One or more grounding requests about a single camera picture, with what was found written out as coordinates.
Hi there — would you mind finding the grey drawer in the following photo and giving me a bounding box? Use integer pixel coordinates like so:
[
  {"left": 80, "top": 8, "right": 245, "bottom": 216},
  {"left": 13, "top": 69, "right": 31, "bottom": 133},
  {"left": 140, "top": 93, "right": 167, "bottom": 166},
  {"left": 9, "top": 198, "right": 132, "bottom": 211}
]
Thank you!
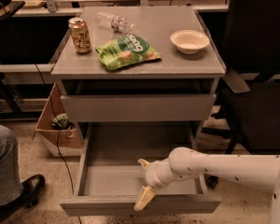
[
  {"left": 61, "top": 122, "right": 221, "bottom": 217},
  {"left": 61, "top": 94, "right": 216, "bottom": 122}
]

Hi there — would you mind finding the grey top drawer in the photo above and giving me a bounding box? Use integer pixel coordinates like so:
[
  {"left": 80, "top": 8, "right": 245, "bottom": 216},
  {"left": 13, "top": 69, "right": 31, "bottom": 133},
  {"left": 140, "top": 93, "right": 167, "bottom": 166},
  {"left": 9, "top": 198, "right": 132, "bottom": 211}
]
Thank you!
[{"left": 61, "top": 94, "right": 216, "bottom": 122}]

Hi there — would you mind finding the gold soda can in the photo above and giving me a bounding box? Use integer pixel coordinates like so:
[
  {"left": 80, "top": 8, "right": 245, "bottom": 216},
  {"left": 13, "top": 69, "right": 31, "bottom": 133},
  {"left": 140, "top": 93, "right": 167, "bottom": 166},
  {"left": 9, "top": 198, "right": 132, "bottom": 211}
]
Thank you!
[{"left": 68, "top": 17, "right": 91, "bottom": 54}]

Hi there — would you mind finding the white paper bowl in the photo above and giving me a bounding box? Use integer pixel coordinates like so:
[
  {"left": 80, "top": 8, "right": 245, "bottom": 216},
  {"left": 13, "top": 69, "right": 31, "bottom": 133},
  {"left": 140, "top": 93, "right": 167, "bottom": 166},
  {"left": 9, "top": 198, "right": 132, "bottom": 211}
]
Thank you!
[{"left": 170, "top": 30, "right": 210, "bottom": 55}]

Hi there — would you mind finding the black floor cable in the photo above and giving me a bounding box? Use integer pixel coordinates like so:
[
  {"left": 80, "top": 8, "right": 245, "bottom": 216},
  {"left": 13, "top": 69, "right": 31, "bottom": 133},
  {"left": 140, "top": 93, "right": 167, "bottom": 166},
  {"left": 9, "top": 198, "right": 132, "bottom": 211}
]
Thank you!
[{"left": 34, "top": 63, "right": 83, "bottom": 224}]

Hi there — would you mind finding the cardboard box on floor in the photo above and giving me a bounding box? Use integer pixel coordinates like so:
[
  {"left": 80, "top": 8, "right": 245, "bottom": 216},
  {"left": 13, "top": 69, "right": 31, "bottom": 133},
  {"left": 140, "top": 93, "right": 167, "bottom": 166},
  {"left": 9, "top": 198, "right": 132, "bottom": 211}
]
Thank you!
[{"left": 35, "top": 84, "right": 82, "bottom": 157}]

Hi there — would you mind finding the person leg in jeans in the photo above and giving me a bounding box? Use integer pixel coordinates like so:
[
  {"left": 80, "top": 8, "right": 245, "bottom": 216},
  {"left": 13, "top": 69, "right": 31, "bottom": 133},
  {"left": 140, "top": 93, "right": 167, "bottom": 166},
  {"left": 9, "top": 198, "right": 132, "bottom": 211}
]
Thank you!
[{"left": 0, "top": 125, "right": 23, "bottom": 206}]

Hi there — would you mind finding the clear plastic water bottle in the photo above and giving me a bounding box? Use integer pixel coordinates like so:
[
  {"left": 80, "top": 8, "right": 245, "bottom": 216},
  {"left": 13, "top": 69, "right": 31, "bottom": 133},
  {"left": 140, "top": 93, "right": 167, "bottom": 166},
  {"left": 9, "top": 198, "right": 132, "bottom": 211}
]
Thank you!
[{"left": 95, "top": 11, "right": 133, "bottom": 33}]

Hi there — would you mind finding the green item in box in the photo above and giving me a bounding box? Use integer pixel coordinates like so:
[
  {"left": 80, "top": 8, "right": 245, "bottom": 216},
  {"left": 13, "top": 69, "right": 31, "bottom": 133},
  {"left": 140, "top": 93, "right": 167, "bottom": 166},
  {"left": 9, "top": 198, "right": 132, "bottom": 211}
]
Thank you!
[{"left": 51, "top": 113, "right": 74, "bottom": 130}]

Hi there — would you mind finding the black office chair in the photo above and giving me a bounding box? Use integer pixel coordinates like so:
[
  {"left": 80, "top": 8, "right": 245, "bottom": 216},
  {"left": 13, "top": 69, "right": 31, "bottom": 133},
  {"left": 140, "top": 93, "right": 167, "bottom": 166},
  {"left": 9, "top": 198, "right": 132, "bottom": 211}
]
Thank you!
[{"left": 201, "top": 0, "right": 280, "bottom": 189}]

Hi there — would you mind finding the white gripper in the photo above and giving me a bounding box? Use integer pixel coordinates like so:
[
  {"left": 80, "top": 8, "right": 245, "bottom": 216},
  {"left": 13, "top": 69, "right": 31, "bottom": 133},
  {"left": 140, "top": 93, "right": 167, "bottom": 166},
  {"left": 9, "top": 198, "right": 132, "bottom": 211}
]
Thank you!
[{"left": 133, "top": 159, "right": 177, "bottom": 211}]

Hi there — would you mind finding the grey drawer cabinet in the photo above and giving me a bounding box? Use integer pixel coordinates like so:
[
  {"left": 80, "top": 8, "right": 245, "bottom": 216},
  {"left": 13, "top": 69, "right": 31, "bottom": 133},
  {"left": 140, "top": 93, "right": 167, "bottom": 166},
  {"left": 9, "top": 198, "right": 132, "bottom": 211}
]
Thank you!
[{"left": 51, "top": 7, "right": 226, "bottom": 141}]

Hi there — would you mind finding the black leather shoe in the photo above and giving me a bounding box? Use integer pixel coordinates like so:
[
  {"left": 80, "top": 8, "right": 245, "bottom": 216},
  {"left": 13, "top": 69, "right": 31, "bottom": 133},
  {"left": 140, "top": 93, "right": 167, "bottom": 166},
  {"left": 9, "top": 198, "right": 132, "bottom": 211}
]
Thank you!
[{"left": 0, "top": 175, "right": 45, "bottom": 223}]

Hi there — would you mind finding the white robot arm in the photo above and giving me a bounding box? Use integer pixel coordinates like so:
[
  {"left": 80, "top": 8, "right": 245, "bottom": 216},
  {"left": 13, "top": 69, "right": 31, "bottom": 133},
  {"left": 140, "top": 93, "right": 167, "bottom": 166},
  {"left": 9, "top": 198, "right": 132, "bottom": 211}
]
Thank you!
[{"left": 134, "top": 147, "right": 280, "bottom": 224}]

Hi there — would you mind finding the green chip bag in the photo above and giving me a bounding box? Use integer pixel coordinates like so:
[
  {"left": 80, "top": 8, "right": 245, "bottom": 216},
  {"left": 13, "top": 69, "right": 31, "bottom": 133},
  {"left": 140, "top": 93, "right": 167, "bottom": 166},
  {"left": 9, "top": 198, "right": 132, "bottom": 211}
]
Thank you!
[{"left": 96, "top": 35, "right": 161, "bottom": 71}]

